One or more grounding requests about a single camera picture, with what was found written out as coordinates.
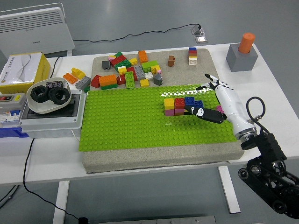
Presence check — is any blue plastic part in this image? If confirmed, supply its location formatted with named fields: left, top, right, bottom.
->
left=0, top=126, right=30, bottom=139

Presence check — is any small black terminal block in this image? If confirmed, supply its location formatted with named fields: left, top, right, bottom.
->
left=45, top=80, right=64, bottom=89

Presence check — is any green studded baseplate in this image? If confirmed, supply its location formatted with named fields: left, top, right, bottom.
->
left=78, top=82, right=239, bottom=153

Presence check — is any red slope brick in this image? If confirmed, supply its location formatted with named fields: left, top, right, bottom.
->
left=90, top=74, right=102, bottom=89

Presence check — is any grey foam mat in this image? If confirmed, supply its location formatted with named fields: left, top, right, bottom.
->
left=82, top=48, right=245, bottom=175

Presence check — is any black hanging cable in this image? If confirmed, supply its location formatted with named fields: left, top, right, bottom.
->
left=22, top=137, right=88, bottom=224

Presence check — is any white panel heater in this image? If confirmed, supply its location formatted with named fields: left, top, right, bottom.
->
left=0, top=2, right=75, bottom=56

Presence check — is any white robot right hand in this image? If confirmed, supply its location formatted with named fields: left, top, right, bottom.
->
left=184, top=73, right=257, bottom=138

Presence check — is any light grey long brick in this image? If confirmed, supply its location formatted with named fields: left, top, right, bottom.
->
left=133, top=65, right=146, bottom=81

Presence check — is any yellow slope brick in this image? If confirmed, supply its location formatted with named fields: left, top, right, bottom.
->
left=71, top=67, right=87, bottom=80

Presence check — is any bright green long brick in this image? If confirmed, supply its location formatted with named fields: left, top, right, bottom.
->
left=124, top=71, right=136, bottom=90

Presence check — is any orange cylinder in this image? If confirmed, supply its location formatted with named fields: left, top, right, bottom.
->
left=238, top=32, right=256, bottom=54

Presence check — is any lime green long brick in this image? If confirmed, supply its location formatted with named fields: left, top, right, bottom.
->
left=141, top=60, right=160, bottom=73

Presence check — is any black plastic nut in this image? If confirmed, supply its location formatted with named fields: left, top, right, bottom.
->
left=31, top=85, right=51, bottom=103
left=48, top=86, right=69, bottom=105

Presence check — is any grey block with hole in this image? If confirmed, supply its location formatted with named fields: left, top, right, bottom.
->
left=225, top=43, right=259, bottom=72

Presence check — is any yellow tissue box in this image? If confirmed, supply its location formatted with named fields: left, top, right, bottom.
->
left=0, top=52, right=51, bottom=95

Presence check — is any thin black cable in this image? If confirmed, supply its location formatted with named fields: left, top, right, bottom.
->
left=50, top=56, right=64, bottom=80

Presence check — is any grey switch box red button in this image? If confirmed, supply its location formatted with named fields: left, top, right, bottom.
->
left=0, top=92, right=27, bottom=110

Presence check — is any grey electrical enclosure box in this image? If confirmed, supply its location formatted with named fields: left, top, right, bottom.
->
left=18, top=90, right=87, bottom=139

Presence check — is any black floor power cable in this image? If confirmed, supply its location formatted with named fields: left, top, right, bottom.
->
left=72, top=23, right=203, bottom=44

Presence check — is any dark grey slope brick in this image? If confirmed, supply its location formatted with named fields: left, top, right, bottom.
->
left=153, top=73, right=164, bottom=86

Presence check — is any white table leg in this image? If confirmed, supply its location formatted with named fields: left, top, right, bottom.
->
left=52, top=181, right=71, bottom=224
left=218, top=166, right=241, bottom=214

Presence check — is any dark green flat brick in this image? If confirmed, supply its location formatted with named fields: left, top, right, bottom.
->
left=100, top=83, right=119, bottom=91

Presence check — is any white bowl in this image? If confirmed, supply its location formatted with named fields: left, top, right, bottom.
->
left=26, top=78, right=72, bottom=114

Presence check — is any white circuit breaker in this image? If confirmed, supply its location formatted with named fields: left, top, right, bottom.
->
left=0, top=108, right=24, bottom=128

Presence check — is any grey floor cable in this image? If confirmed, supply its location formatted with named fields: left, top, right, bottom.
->
left=0, top=185, right=19, bottom=209

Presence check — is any orange long brick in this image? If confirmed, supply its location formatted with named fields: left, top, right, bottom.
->
left=137, top=50, right=149, bottom=64
left=99, top=74, right=118, bottom=87

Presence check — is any red long brick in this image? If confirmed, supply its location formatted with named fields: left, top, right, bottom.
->
left=109, top=55, right=128, bottom=67

